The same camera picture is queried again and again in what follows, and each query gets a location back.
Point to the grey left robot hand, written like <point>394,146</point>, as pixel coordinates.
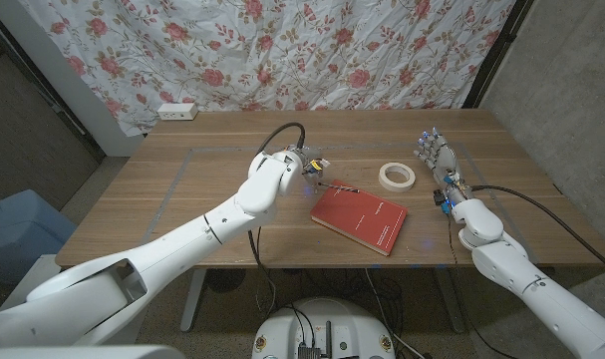
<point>312,162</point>

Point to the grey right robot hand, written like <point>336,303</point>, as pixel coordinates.
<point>444,162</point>

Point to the dark mechanical pencil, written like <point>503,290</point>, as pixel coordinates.
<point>339,188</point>

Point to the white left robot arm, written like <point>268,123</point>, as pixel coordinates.
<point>182,249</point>

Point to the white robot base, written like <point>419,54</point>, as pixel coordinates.
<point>327,324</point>

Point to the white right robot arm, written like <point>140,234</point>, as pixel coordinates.
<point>531,289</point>

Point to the cream masking tape roll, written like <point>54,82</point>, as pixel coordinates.
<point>385,180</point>

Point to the red notebook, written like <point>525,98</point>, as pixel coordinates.
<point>362,219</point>

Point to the floral backdrop cloth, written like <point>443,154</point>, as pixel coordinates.
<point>262,50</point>

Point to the white table leg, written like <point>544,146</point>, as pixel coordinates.
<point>451,304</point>
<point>192,304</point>

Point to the white power strip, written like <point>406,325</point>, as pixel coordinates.
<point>177,111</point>

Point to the black round floor object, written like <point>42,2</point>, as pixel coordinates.
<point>224,280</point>

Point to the white robot chest panel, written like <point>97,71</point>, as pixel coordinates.
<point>83,353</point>

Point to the blue plastic bin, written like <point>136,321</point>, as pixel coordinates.
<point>18,229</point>

